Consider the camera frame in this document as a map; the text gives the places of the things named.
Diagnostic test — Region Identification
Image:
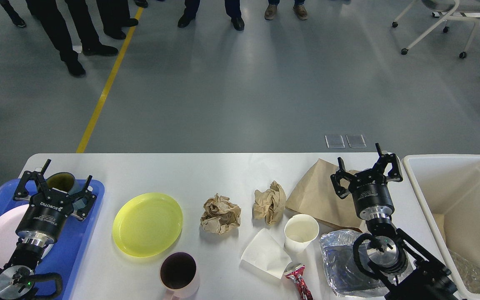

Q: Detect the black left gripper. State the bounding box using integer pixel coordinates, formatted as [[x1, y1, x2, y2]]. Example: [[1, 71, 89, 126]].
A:
[[13, 159, 98, 244]]

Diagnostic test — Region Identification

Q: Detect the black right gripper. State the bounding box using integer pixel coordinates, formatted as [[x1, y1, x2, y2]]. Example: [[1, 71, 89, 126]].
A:
[[331, 143, 403, 220]]

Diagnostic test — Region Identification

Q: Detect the yellow plastic plate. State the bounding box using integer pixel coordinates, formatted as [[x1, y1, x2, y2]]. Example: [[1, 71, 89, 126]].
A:
[[112, 192, 184, 258]]

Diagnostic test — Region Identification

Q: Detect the pink ribbed mug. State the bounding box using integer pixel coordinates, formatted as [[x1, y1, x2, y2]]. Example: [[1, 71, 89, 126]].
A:
[[160, 252, 200, 300]]

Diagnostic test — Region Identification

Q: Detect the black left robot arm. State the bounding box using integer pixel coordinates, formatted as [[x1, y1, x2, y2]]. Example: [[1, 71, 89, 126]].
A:
[[0, 160, 98, 300]]

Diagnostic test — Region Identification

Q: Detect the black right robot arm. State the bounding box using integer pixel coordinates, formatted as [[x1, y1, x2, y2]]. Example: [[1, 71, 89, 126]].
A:
[[331, 144, 458, 300]]

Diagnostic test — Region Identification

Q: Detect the grey-blue mug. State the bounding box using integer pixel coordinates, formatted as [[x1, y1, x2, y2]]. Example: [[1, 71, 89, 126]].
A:
[[46, 172, 82, 195]]

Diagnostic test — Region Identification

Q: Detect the floor outlet cover pair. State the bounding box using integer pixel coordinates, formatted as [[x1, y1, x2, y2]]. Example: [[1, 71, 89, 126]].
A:
[[325, 134, 367, 149]]

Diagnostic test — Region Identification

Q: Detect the flat brown paper bag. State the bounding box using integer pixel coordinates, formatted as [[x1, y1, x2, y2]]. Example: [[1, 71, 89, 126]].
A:
[[286, 159, 366, 232]]

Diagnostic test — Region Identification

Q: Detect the blue plastic tray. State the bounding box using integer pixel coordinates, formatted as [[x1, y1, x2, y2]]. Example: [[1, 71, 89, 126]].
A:
[[0, 179, 105, 300]]

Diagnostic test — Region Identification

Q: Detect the silver foil bag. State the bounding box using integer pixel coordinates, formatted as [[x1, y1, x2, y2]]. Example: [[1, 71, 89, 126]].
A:
[[320, 229, 413, 298]]

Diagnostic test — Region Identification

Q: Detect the white round plate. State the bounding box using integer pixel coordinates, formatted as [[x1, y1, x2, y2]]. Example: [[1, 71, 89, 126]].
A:
[[0, 205, 28, 268]]

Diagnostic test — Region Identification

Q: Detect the white paper cup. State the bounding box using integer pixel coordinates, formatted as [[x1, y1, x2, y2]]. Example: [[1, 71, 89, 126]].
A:
[[284, 213, 319, 254]]

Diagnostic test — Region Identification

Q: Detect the white plastic bin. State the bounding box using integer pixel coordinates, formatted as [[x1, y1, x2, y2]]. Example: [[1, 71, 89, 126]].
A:
[[402, 154, 480, 300]]

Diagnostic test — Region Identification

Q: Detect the crumpled tan paper ball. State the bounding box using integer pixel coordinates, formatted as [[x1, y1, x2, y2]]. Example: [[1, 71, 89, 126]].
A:
[[252, 181, 287, 226]]

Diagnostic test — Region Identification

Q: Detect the red snack wrapper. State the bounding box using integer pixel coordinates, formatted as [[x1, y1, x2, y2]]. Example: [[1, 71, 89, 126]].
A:
[[283, 262, 313, 300]]

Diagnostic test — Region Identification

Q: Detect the white paper napkin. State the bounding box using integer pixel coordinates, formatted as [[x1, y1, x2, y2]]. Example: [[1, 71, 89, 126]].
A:
[[241, 229, 292, 279]]

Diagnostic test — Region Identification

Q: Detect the crumpled plastic in bin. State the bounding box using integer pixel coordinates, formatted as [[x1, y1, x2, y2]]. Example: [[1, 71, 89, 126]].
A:
[[448, 249, 480, 294]]

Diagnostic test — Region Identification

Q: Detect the crumpled brown paper ball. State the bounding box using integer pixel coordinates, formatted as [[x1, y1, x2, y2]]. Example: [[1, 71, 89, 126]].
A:
[[200, 193, 241, 235]]

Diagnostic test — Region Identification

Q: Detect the white rolling chair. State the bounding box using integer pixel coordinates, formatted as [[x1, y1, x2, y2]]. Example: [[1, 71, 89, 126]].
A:
[[400, 0, 480, 59]]

